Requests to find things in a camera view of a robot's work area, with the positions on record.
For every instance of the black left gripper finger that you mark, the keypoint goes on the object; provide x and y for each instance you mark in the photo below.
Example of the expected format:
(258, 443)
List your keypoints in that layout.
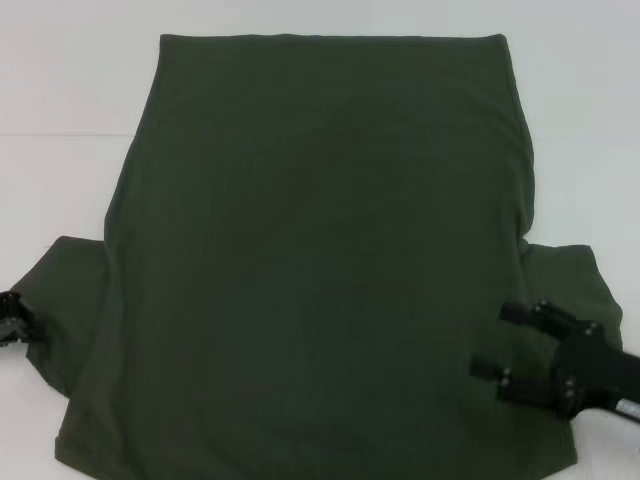
(9, 306)
(15, 332)

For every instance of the dark green shirt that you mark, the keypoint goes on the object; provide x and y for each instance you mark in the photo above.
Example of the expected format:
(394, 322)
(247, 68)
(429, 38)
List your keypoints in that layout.
(320, 225)

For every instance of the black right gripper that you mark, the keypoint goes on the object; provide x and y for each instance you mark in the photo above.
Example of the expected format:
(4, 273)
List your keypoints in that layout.
(605, 375)

